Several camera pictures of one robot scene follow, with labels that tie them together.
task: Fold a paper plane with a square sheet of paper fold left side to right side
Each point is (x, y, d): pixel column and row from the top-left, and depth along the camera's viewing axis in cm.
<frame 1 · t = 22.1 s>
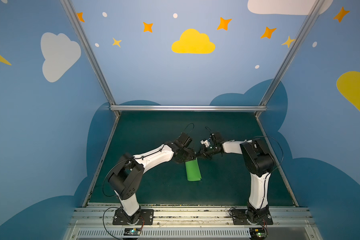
left hand: (193, 158, 87), fingers open
right hand: (195, 154, 97), fingers closed
green square paper sheet: (193, 171, 90), point 3 cm above the table

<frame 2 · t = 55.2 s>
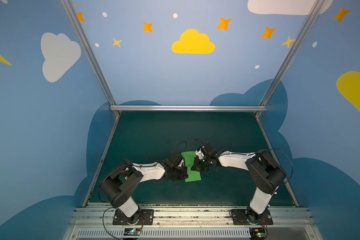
left hand: (190, 177, 87), fingers closed
right hand: (191, 167, 91), fingers closed
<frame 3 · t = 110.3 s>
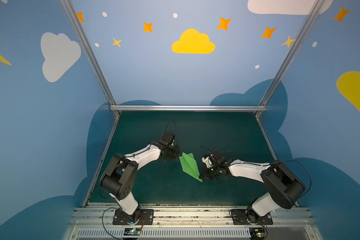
left hand: (181, 154, 91), fingers closed
right hand: (199, 176, 88), fingers closed
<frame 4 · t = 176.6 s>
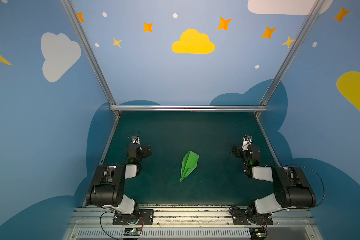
left hand: (142, 145, 95), fingers open
right hand: (242, 142, 94), fingers open
green square paper sheet: (189, 164, 92), point 4 cm above the table

